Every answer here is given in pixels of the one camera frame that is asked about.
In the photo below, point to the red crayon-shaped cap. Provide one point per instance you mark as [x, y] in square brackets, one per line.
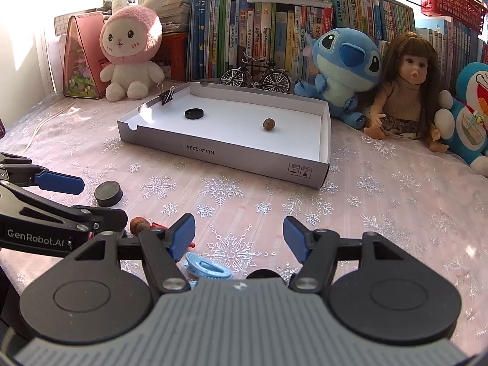
[157, 228]

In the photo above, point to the brown walnut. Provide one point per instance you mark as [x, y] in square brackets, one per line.
[268, 124]

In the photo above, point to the shallow black round lid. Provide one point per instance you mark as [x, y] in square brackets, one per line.
[193, 113]

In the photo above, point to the thick black round puck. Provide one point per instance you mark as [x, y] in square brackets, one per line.
[108, 192]

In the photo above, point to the white cardboard tray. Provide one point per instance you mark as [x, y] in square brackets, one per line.
[244, 133]

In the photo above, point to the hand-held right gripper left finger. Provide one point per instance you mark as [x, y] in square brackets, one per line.
[182, 236]

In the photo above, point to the thick white-paged flat book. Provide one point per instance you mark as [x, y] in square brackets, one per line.
[289, 2]

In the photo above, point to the glossy brown nut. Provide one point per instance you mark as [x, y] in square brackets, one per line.
[137, 225]

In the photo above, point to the stack of paperback books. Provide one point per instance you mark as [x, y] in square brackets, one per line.
[173, 7]

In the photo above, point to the red plastic crate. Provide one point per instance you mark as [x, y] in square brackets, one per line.
[173, 57]

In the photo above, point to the light blue plastic clip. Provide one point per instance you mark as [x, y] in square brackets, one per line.
[213, 270]

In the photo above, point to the blue alien plush toy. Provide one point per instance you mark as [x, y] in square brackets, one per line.
[335, 68]

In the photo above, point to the blue robot cat plush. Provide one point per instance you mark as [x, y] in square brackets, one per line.
[469, 122]

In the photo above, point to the pink triangular house box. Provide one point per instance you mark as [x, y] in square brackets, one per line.
[82, 57]

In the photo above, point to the row of upright books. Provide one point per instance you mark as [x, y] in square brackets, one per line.
[267, 26]

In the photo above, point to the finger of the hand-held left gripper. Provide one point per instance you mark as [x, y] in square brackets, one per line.
[61, 183]
[106, 218]

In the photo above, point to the miniature black bicycle model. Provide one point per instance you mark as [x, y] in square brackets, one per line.
[276, 82]

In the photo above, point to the pink hooded bunny plush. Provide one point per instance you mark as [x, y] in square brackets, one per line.
[129, 42]

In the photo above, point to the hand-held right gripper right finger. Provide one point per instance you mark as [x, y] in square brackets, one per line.
[295, 238]

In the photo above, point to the red plastic basket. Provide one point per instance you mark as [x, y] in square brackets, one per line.
[450, 0]

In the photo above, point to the brown-haired baby doll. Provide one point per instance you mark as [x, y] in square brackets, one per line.
[404, 95]

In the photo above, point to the black binder clip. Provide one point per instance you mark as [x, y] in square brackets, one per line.
[166, 97]

